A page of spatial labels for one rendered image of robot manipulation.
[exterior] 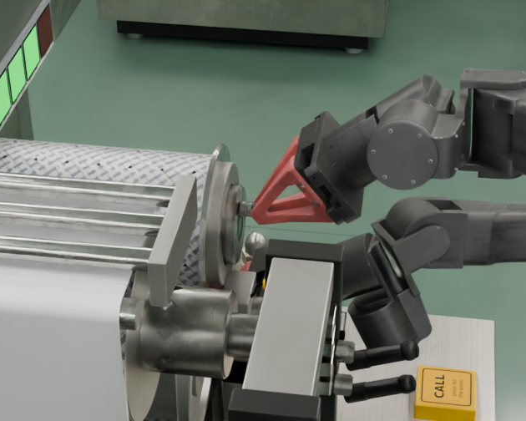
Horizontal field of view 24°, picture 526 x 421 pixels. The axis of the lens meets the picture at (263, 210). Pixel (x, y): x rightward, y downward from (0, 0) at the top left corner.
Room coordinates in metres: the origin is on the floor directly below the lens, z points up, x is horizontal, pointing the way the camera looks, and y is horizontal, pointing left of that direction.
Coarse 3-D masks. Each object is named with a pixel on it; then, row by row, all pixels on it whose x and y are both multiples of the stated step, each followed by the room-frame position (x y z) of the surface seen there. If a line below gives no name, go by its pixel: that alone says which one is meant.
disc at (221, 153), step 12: (216, 156) 0.92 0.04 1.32; (228, 156) 0.97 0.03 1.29; (216, 168) 0.91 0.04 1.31; (204, 192) 0.88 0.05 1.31; (204, 204) 0.87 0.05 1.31; (204, 216) 0.86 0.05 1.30; (204, 228) 0.86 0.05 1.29; (204, 240) 0.85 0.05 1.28; (204, 252) 0.85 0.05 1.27; (204, 264) 0.85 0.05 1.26; (204, 276) 0.85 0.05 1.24; (216, 288) 0.90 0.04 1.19
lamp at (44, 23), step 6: (48, 6) 1.46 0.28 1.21; (48, 12) 1.46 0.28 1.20; (42, 18) 1.43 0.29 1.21; (48, 18) 1.46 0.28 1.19; (42, 24) 1.43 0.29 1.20; (48, 24) 1.46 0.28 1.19; (42, 30) 1.43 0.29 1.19; (48, 30) 1.45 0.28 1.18; (42, 36) 1.43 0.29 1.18; (48, 36) 1.45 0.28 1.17; (42, 42) 1.42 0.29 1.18; (48, 42) 1.45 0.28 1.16; (42, 48) 1.42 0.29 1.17; (42, 54) 1.42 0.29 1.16
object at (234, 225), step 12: (228, 192) 0.92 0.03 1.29; (240, 192) 0.92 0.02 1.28; (228, 204) 0.90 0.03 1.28; (228, 216) 0.89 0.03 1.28; (240, 216) 0.92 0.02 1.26; (228, 228) 0.88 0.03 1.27; (240, 228) 0.92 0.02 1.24; (228, 240) 0.88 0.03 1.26; (240, 240) 0.92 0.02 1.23; (228, 252) 0.88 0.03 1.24; (240, 252) 0.92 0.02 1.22
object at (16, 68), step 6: (18, 54) 1.34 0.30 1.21; (18, 60) 1.33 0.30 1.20; (12, 66) 1.31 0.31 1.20; (18, 66) 1.33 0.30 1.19; (12, 72) 1.31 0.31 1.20; (18, 72) 1.33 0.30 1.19; (12, 78) 1.30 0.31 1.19; (18, 78) 1.33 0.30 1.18; (24, 78) 1.34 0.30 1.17; (12, 84) 1.30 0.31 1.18; (18, 84) 1.32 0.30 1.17; (12, 90) 1.30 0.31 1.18; (18, 90) 1.32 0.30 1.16
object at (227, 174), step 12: (228, 168) 0.93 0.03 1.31; (216, 180) 0.91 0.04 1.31; (228, 180) 0.92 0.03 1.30; (216, 192) 0.89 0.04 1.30; (216, 204) 0.88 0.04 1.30; (216, 216) 0.88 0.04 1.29; (216, 228) 0.87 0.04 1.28; (216, 240) 0.86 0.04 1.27; (216, 252) 0.86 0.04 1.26; (216, 264) 0.86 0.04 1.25; (228, 264) 0.91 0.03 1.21; (216, 276) 0.87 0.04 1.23
